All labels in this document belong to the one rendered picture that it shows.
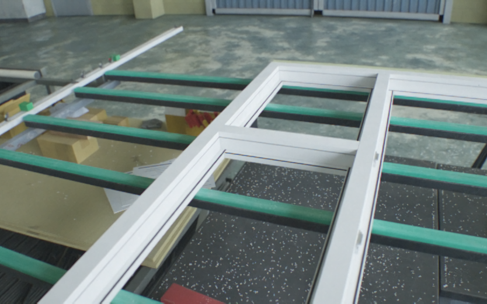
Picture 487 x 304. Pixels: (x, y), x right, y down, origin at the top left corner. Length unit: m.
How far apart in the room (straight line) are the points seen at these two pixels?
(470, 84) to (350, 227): 0.90
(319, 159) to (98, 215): 0.75
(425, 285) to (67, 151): 1.36
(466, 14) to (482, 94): 5.28
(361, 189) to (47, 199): 1.10
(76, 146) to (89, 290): 1.00
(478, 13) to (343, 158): 5.91
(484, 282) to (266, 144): 0.69
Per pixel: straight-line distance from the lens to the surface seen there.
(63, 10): 9.63
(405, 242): 0.89
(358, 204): 0.83
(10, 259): 0.98
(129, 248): 0.83
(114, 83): 1.98
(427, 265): 1.23
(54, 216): 1.46
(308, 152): 1.04
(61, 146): 1.73
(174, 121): 1.74
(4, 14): 10.21
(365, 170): 0.93
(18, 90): 2.30
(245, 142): 1.08
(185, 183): 0.97
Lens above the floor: 1.44
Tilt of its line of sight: 31 degrees down
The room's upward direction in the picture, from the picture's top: 5 degrees counter-clockwise
